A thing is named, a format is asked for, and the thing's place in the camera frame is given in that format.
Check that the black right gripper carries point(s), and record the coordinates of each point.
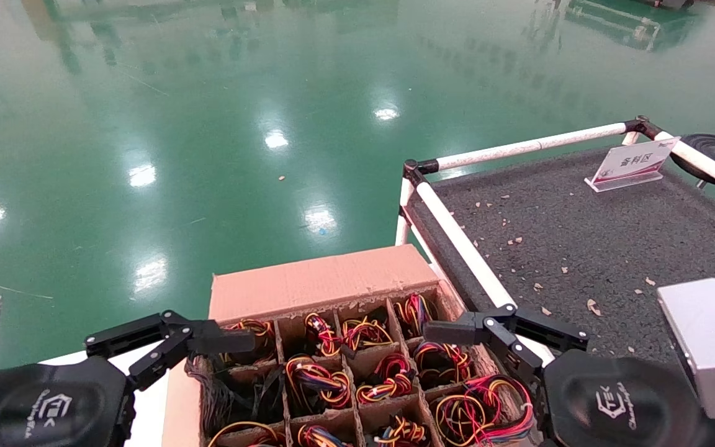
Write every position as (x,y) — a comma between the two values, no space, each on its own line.
(618,403)

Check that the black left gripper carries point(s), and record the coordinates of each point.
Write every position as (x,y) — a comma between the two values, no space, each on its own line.
(41,403)

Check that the brown cardboard box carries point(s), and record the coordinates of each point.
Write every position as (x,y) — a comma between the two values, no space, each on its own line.
(320,282)

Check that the dark grey table mat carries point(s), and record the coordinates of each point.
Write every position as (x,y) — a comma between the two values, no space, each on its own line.
(581,248)

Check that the white table leg pipe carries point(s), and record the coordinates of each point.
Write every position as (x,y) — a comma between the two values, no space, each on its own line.
(404,211)

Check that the cardboard divider grid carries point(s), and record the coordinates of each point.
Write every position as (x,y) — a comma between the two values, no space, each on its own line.
(326,417)

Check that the acrylic sign with white card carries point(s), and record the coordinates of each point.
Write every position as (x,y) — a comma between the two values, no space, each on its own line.
(634,164)

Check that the black pipe corner connector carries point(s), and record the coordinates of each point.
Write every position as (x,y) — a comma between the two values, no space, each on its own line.
(416,169)
(643,126)

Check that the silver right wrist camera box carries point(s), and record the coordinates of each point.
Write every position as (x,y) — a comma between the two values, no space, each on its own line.
(705,335)

